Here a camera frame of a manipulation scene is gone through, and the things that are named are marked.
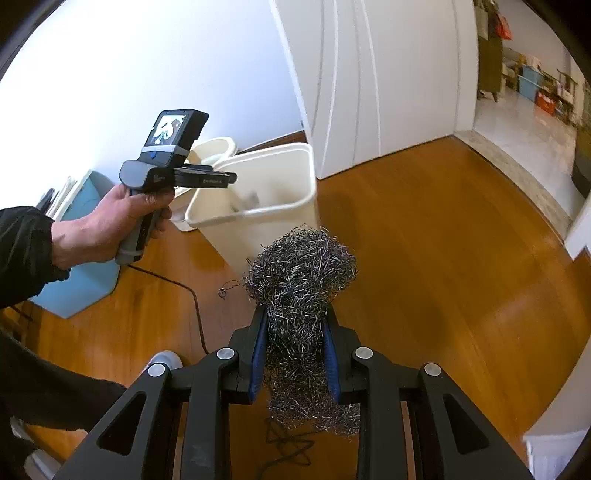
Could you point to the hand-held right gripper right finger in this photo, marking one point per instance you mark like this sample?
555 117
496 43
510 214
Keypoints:
331 364

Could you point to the white door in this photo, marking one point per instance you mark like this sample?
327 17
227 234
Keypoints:
392 69

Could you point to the cream plastic foot basin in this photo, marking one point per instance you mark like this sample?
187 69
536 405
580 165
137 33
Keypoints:
217 147

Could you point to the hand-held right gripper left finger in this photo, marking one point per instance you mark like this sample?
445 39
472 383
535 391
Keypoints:
258 360

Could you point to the olive green cabinet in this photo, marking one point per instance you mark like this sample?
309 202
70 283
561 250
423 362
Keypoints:
489 64

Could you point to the person's left hand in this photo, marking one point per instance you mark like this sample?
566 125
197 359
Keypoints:
92 235

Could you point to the orange plastic crate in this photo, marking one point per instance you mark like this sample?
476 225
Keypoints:
548 102

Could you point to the blue plastic crate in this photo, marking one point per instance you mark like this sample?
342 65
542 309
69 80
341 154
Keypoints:
530 83

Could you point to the person's left forearm black sleeve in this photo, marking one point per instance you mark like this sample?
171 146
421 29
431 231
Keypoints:
23 254

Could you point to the teal storage box white lid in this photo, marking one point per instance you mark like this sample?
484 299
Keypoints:
87 281

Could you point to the person's black trouser leg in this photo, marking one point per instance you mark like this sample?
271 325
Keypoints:
46 392

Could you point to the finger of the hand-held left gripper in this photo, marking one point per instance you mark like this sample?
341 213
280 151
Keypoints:
207 177

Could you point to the grey slipper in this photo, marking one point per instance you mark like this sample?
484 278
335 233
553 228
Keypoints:
164 360

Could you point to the red bag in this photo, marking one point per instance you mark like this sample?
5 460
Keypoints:
503 25

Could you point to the steel wool scrubber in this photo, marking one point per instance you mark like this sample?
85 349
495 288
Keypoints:
300 277

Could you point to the beige plastic trash bin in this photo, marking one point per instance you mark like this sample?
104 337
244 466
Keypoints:
277 184

